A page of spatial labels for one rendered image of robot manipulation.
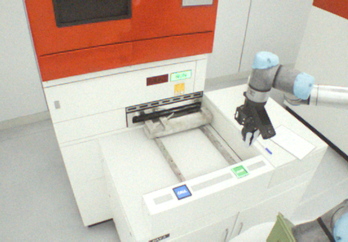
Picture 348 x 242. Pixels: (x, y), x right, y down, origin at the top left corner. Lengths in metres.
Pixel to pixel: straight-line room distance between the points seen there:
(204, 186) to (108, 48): 0.68
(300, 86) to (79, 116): 0.99
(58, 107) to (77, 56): 0.28
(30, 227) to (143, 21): 1.66
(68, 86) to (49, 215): 1.23
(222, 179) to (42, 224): 1.50
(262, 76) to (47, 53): 0.80
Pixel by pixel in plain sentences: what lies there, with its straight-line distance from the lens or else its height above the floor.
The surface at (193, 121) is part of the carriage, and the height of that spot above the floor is 0.88.
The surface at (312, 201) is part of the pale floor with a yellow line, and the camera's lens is 2.53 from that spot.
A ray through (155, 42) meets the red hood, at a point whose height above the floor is 1.32.
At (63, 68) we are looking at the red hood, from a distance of 1.21.
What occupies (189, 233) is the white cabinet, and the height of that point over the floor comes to 0.72.
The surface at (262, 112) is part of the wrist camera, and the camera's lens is 0.95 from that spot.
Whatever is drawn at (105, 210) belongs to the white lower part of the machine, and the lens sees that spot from 1.96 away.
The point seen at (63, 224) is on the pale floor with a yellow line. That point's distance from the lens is 2.20.
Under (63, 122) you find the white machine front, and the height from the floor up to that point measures 0.97.
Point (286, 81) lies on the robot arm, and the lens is 0.86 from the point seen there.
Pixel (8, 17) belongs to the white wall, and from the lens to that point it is 2.73.
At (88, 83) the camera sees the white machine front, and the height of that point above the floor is 1.15.
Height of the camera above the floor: 1.79
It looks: 37 degrees down
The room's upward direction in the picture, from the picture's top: 3 degrees clockwise
